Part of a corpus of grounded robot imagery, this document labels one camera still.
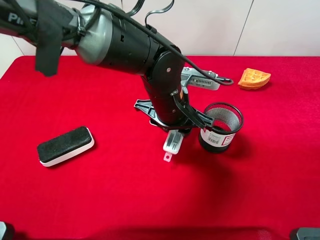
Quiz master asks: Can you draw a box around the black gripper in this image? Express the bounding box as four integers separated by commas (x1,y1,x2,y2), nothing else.
134,82,214,135

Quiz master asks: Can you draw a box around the translucent white plastic case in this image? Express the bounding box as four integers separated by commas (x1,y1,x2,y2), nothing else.
163,130,184,163

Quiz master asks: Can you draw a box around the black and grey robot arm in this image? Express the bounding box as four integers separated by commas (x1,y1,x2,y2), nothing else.
0,0,213,132

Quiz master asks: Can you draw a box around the black mesh pen cup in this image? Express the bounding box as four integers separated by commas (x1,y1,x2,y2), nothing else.
198,102,244,153

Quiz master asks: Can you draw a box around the orange waffle wedge toy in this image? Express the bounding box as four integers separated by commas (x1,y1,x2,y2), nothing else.
238,68,271,90

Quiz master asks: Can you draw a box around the black and white board eraser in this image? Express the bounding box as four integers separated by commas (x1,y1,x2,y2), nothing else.
37,126,95,168

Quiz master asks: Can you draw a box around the red table cloth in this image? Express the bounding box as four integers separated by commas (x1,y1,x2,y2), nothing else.
0,56,320,240

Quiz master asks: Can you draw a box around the dark device bottom right corner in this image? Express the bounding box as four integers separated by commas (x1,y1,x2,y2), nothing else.
289,227,320,240

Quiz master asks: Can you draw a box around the dark device corner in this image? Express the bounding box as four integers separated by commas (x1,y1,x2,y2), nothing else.
289,227,320,240
0,221,15,240

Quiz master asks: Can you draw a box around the dark device bottom left corner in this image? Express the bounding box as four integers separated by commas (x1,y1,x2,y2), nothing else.
0,221,15,240

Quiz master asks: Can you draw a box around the black cable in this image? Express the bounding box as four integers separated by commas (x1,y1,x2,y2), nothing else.
82,0,235,131

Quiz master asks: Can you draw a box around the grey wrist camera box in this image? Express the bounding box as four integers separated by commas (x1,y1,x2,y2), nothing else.
181,67,220,91

